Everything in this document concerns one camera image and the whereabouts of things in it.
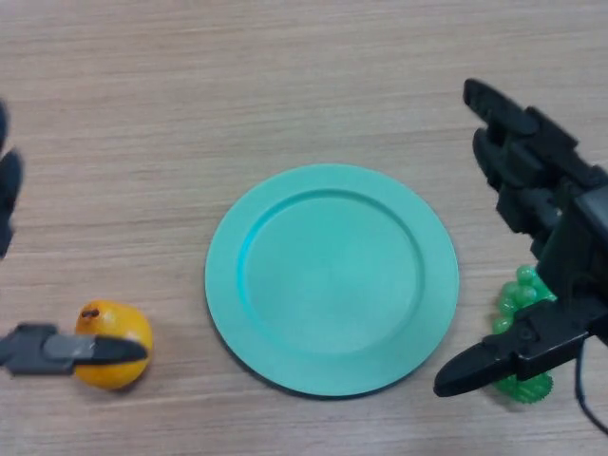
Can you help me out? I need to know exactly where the green grape bunch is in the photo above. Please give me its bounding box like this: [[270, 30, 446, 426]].
[[491, 264, 558, 406]]

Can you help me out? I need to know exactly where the yellow pear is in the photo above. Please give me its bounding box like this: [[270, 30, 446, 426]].
[[74, 298, 155, 391]]

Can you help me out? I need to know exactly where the teal green round plate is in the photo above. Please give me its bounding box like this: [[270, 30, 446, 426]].
[[204, 163, 461, 399]]

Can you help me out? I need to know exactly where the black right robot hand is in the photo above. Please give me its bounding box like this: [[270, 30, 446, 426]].
[[432, 78, 608, 399]]

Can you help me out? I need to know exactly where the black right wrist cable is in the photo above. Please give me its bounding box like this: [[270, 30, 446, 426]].
[[573, 337, 608, 436]]

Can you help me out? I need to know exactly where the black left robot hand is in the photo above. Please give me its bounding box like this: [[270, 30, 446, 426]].
[[0, 98, 150, 379]]

